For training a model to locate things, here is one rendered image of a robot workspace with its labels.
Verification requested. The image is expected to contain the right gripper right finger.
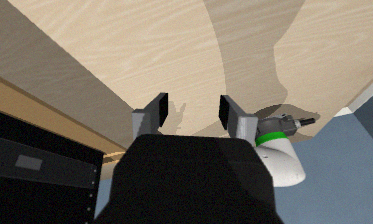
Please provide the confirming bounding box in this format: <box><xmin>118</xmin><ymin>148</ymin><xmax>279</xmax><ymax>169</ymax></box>
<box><xmin>219</xmin><ymin>95</ymin><xmax>258</xmax><ymax>146</ymax></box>

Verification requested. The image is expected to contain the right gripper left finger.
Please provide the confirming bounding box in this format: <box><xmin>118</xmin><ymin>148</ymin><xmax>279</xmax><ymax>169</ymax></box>
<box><xmin>131</xmin><ymin>92</ymin><xmax>168</xmax><ymax>142</ymax></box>

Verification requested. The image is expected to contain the tan wooden base board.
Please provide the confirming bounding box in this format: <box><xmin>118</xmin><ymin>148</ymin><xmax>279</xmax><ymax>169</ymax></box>
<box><xmin>0</xmin><ymin>77</ymin><xmax>127</xmax><ymax>166</ymax></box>

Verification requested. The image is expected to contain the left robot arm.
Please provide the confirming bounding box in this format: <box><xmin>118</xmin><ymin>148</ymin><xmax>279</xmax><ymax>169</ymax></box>
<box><xmin>253</xmin><ymin>115</ymin><xmax>315</xmax><ymax>186</ymax></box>

